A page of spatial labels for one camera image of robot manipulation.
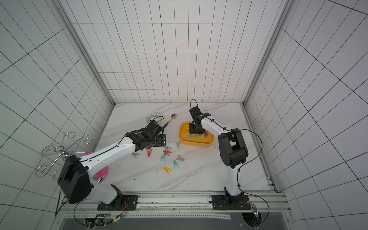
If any pink cup on rack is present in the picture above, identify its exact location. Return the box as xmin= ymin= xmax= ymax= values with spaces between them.
xmin=80 ymin=153 xmax=109 ymax=183

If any yellow plastic storage box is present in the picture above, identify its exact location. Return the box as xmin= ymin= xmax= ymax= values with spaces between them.
xmin=178 ymin=122 xmax=214 ymax=147

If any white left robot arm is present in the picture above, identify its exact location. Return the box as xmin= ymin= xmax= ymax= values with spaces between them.
xmin=57 ymin=120 xmax=166 ymax=205

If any yellow clothespin bottom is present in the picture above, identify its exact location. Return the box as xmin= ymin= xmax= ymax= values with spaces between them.
xmin=163 ymin=167 xmax=172 ymax=174

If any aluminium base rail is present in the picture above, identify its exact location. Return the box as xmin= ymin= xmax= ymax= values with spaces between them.
xmin=57 ymin=191 xmax=291 ymax=219

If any blue yellow patterned bowl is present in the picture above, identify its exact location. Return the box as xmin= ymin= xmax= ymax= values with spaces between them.
xmin=146 ymin=113 xmax=162 ymax=123

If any gold spoon green handle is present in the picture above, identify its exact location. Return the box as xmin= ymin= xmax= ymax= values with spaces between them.
xmin=163 ymin=113 xmax=177 ymax=129

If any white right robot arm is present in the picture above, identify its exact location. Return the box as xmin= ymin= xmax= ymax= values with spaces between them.
xmin=189 ymin=106 xmax=249 ymax=205

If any metal wire cup rack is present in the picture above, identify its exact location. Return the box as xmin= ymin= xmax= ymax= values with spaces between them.
xmin=34 ymin=132 xmax=94 ymax=178

